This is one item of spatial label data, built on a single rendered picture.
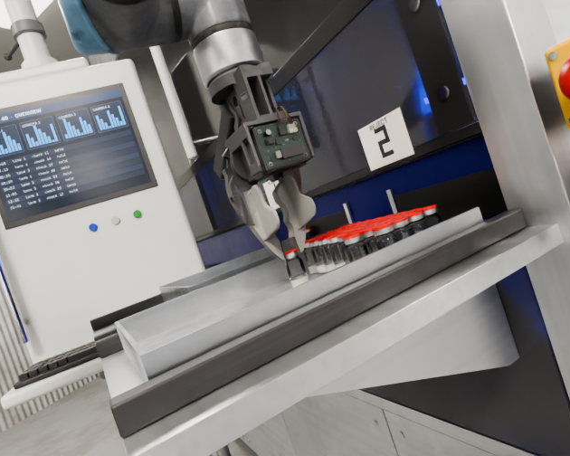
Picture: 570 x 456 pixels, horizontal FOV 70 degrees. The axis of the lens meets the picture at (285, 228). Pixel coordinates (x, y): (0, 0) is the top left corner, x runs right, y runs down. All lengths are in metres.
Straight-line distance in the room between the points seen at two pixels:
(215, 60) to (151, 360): 0.32
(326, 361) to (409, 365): 0.17
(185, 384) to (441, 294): 0.19
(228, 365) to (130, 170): 1.01
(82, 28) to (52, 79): 0.87
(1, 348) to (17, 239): 3.37
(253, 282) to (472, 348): 0.28
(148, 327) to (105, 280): 0.70
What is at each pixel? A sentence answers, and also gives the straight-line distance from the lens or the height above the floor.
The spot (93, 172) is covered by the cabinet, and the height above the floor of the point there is 1.25.
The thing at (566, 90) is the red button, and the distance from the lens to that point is 0.40.
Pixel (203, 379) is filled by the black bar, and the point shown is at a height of 0.89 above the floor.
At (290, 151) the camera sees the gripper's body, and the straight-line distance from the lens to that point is 0.44.
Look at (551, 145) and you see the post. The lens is 0.45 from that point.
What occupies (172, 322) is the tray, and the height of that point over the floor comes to 0.89.
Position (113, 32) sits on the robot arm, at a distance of 0.48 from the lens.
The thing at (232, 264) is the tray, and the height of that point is 0.90.
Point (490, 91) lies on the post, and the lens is 0.47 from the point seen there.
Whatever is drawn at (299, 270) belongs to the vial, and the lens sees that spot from 0.49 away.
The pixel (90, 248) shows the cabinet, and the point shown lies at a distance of 1.24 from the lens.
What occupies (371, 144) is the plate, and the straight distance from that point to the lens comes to 0.59.
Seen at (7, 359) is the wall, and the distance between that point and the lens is 4.62.
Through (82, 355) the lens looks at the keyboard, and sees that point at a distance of 1.06.
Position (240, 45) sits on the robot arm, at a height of 1.16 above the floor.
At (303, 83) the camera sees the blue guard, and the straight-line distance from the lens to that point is 0.69.
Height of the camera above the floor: 0.97
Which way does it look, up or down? 2 degrees down
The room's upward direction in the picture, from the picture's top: 19 degrees counter-clockwise
